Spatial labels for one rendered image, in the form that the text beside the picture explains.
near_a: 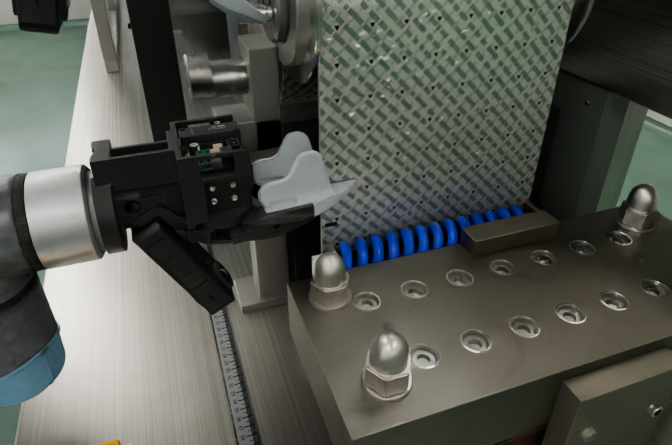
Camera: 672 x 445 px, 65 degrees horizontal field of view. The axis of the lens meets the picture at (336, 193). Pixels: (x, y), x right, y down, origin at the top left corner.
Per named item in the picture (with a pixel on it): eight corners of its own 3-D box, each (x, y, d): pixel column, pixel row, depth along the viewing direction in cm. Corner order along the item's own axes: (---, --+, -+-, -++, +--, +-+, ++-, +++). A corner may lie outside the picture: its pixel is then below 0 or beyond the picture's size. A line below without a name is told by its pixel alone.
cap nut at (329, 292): (303, 287, 46) (301, 246, 43) (342, 278, 47) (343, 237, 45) (316, 316, 43) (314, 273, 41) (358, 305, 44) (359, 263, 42)
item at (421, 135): (320, 252, 52) (317, 66, 42) (524, 208, 58) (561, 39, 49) (322, 255, 51) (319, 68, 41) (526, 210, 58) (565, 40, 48)
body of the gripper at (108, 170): (258, 149, 39) (83, 176, 36) (266, 242, 44) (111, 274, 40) (239, 111, 45) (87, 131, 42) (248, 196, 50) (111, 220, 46)
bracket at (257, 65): (231, 288, 65) (196, 38, 49) (281, 276, 67) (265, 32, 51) (238, 315, 61) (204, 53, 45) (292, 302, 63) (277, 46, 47)
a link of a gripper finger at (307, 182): (369, 149, 43) (257, 166, 41) (367, 210, 46) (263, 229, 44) (356, 133, 46) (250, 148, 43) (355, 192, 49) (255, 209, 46)
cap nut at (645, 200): (607, 216, 55) (619, 179, 53) (634, 210, 56) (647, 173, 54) (634, 236, 52) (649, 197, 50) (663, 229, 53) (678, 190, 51)
